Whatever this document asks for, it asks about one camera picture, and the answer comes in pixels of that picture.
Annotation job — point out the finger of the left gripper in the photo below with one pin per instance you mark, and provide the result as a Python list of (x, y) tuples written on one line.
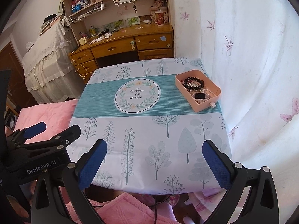
[(19, 137), (57, 143)]

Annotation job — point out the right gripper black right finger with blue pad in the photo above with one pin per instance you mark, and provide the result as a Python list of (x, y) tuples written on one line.
[(261, 204)]

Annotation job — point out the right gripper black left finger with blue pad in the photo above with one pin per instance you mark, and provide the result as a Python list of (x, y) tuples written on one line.
[(79, 176)]

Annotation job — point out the pink strap smartwatch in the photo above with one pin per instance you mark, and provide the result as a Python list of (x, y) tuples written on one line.
[(201, 97)]

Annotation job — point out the pink quilted blanket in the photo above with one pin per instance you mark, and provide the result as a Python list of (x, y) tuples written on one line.
[(59, 196)]

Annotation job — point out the lace-covered furniture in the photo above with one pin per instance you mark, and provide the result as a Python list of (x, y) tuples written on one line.
[(50, 76)]

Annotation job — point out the tree-print tablecloth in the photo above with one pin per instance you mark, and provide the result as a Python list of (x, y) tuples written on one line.
[(154, 138)]

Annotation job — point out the wooden desk with drawers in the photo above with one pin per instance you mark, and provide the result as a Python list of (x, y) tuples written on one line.
[(134, 43)]

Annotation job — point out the pink paper tray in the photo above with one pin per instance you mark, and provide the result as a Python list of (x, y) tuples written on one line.
[(195, 81)]

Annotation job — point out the wooden bookshelf hutch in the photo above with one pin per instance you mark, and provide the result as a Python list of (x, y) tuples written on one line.
[(89, 17)]

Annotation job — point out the red patterned cup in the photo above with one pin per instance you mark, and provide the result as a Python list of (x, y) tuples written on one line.
[(159, 17)]

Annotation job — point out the white floral curtain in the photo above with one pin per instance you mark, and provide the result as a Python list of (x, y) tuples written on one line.
[(249, 48)]

